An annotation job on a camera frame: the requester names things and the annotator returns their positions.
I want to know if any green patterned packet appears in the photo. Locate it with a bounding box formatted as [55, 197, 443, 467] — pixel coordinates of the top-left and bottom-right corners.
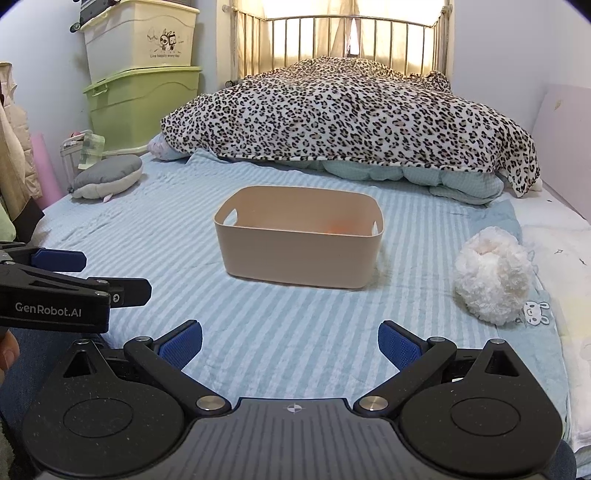
[78, 130, 106, 169]

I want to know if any grey whale plush toy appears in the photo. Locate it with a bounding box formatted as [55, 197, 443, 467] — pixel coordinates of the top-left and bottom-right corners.
[70, 154, 144, 200]

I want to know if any light blue checked quilt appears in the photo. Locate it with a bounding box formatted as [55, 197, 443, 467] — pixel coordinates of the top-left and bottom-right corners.
[187, 148, 506, 205]

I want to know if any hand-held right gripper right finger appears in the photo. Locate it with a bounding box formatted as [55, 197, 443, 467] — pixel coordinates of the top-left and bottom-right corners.
[353, 320, 536, 418]

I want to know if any beige plastic storage basket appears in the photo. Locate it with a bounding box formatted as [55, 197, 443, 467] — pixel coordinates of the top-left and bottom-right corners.
[213, 185, 385, 290]

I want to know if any person's right leg in jeans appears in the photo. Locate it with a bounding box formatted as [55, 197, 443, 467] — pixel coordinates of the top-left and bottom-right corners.
[558, 440, 579, 480]

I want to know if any leopard print blanket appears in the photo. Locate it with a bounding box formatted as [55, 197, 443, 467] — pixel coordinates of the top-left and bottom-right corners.
[160, 56, 542, 198]

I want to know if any white flower print pillow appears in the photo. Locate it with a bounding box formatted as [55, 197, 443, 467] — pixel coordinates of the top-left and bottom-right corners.
[522, 224, 591, 453]

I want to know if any green plastic storage box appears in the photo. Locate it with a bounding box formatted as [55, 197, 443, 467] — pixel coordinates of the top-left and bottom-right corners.
[83, 67, 203, 153]

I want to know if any blue striped bed sheet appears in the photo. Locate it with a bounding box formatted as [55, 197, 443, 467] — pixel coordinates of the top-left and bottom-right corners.
[28, 150, 568, 444]

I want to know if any beige hanging jacket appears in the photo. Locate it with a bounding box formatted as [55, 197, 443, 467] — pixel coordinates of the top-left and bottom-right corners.
[0, 62, 37, 223]

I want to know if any blue rabbit print cloth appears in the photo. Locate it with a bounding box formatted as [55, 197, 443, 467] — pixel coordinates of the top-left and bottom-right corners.
[466, 198, 571, 444]

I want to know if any pink rolled mat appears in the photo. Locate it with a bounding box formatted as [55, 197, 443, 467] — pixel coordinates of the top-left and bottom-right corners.
[30, 131, 63, 208]

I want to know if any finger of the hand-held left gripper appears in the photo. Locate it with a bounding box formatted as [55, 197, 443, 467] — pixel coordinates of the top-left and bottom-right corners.
[0, 246, 88, 274]
[0, 264, 153, 309]

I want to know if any white fluffy plush toy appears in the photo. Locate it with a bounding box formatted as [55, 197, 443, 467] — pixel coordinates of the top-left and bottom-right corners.
[455, 227, 533, 326]

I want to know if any pale pink board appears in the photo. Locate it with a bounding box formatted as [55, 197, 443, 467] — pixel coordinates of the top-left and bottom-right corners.
[533, 83, 591, 208]

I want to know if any pale floral pillow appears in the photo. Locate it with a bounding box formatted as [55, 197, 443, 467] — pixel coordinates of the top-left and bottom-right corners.
[148, 134, 190, 161]

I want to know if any yellow curtain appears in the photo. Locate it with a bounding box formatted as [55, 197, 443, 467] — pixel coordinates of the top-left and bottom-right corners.
[238, 0, 444, 77]

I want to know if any person's left hand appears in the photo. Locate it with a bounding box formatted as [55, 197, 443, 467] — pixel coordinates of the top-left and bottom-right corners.
[0, 334, 22, 373]

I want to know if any white wire rack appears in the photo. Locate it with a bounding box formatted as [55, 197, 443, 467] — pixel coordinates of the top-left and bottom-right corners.
[60, 137, 88, 191]

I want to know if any black suitcase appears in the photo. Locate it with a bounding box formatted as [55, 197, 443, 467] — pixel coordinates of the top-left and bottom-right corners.
[69, 0, 123, 34]

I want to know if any cream plastic storage box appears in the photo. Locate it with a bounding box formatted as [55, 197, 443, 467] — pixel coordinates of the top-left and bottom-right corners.
[81, 0, 201, 84]

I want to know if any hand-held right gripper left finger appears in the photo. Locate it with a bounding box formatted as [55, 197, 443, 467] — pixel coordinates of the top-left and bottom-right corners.
[44, 320, 232, 418]

